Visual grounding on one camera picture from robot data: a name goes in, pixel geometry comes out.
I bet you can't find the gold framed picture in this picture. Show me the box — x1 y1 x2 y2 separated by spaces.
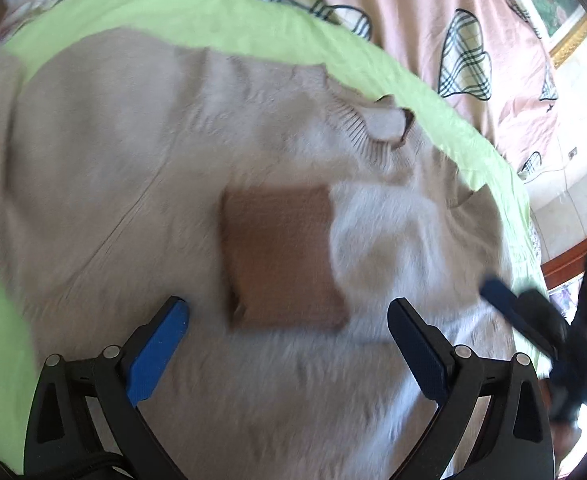
532 0 587 68

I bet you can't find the wooden door frame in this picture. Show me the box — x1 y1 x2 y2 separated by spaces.
542 237 587 290

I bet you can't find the pink plaid-heart quilt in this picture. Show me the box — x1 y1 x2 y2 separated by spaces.
98 0 559 181

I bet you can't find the light green bed sheet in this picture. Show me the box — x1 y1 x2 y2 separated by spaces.
0 0 545 470

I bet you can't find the beige knit sweater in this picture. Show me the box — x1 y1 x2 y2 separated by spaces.
0 28 515 479

